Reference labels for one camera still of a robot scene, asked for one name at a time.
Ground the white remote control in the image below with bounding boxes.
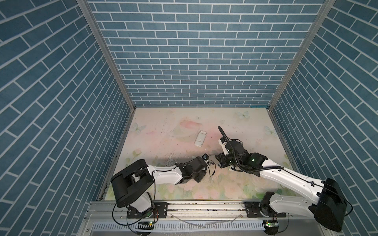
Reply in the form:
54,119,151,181
194,130,207,147

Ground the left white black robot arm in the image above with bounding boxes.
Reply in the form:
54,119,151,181
111,154,209,213

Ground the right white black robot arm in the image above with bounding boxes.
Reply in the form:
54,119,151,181
215,137,351,232

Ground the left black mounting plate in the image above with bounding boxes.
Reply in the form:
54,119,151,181
127,202,168,219

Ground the black mounting plate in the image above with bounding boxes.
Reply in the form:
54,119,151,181
127,202,168,219
243,201,287,218

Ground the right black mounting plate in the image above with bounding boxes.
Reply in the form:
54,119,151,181
243,201,287,218

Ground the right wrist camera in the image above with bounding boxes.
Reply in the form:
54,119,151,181
219,139,229,156

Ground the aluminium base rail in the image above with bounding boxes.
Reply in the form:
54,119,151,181
78,200,337,236

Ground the right aluminium corner post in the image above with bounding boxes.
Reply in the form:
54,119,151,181
267,0,336,113

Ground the aluminium corner post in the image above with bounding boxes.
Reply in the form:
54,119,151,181
77,0,135,112
267,0,336,113

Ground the left aluminium corner post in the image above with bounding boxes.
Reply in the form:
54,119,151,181
77,0,135,112

